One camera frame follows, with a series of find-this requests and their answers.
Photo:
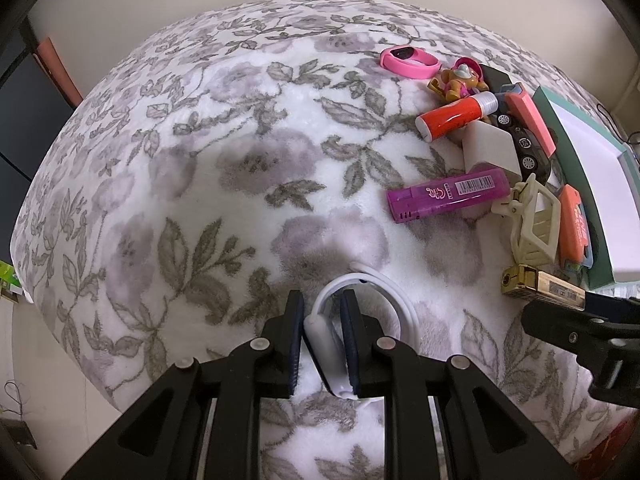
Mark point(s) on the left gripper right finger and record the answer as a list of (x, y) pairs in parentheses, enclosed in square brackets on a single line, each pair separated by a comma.
[(443, 419)]

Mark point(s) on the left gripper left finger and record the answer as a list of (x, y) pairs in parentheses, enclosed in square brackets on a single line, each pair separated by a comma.
[(201, 420)]

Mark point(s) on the small orange utility knife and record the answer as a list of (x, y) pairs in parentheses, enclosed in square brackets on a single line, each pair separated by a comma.
[(575, 248)]

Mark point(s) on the white smart watch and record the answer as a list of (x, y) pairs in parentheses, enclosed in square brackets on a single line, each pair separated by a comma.
[(325, 346)]

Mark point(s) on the cream hair claw clip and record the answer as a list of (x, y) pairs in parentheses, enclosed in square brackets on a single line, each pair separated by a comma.
[(535, 215)]

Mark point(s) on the black toy car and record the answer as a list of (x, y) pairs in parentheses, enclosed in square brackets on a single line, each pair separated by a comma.
[(531, 157)]

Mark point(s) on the purple lighter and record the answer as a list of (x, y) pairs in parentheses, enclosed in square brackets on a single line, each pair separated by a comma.
[(449, 194)]

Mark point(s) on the white charger cube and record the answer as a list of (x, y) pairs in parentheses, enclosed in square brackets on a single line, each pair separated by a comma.
[(485, 146)]

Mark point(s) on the orange glue bottle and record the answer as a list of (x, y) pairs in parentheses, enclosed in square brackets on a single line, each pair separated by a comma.
[(442, 120)]

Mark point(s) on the black power adapter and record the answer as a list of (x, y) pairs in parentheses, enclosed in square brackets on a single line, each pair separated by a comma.
[(495, 79)]

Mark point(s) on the pink puppy toy figure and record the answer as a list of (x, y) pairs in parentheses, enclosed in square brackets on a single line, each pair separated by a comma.
[(464, 78)]

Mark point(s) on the pink smart band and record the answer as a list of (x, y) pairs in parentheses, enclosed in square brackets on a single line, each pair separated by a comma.
[(409, 62)]

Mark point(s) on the teal white box tray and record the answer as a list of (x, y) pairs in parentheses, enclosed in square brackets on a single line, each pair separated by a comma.
[(606, 175)]

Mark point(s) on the floral white blanket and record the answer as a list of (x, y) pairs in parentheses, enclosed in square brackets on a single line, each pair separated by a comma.
[(242, 153)]

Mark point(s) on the green box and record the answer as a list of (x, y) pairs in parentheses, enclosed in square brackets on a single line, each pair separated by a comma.
[(8, 279)]

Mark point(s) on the dark cabinet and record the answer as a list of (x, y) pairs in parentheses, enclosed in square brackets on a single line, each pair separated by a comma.
[(37, 98)]

